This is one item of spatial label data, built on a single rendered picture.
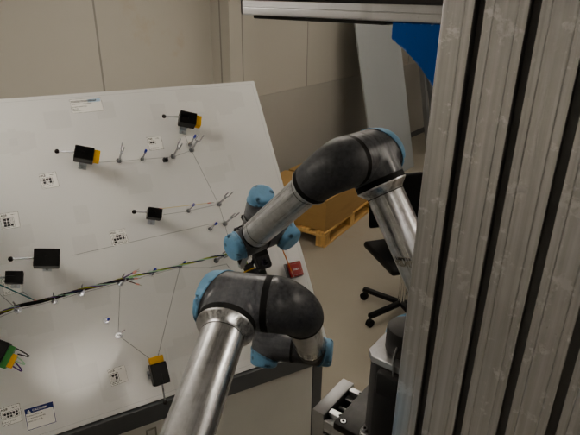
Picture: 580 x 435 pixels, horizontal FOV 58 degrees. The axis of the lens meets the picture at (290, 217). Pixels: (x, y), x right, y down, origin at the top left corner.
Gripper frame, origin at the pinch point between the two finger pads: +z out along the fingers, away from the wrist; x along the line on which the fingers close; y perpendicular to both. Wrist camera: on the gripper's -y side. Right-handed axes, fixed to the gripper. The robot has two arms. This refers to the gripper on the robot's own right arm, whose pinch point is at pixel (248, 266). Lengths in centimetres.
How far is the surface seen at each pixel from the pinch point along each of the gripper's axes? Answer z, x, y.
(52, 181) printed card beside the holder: -13, 48, 45
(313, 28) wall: 136, -254, 302
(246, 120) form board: -15, -23, 50
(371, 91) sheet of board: 187, -312, 247
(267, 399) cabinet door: 37.7, 3.3, -32.7
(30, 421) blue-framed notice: 15, 73, -14
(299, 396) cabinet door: 42, -9, -36
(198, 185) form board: -7.3, 3.7, 32.2
